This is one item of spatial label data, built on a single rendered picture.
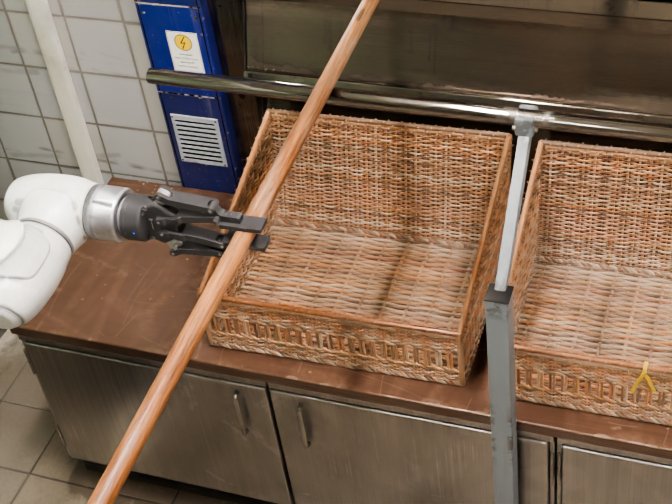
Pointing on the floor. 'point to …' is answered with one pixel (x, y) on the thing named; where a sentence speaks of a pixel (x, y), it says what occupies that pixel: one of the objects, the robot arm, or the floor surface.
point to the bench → (299, 406)
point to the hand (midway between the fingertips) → (245, 232)
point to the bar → (495, 329)
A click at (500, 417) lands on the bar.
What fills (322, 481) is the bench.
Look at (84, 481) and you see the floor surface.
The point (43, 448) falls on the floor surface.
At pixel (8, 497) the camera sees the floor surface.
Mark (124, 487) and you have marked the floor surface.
